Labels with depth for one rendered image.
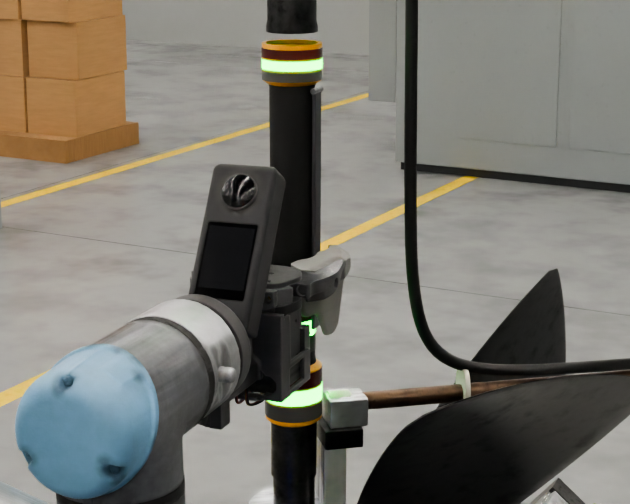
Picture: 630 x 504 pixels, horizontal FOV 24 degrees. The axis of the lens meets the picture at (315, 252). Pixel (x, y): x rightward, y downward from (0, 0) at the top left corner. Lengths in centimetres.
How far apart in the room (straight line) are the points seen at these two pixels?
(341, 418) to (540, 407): 16
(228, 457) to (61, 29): 517
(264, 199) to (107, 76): 866
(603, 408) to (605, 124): 739
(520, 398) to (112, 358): 32
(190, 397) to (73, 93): 851
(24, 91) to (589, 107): 359
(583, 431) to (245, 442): 366
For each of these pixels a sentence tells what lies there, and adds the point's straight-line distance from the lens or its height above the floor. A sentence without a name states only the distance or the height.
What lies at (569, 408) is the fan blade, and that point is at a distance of 107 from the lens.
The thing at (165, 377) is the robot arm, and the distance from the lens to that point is 83.
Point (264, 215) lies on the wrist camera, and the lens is 96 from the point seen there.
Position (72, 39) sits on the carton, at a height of 76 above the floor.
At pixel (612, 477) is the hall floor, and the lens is 456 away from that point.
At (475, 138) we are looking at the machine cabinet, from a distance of 874.
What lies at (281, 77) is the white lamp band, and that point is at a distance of 103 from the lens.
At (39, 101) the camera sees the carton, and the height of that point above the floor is 36.
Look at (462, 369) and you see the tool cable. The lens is 113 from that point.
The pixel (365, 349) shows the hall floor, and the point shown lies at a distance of 561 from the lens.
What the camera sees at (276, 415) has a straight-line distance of 109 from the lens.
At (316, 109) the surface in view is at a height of 162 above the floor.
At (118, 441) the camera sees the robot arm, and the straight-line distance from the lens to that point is 79.
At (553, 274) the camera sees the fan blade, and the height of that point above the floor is 143.
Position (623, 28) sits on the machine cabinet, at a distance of 836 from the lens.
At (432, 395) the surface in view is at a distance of 113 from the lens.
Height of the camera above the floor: 178
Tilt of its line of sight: 15 degrees down
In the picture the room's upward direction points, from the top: straight up
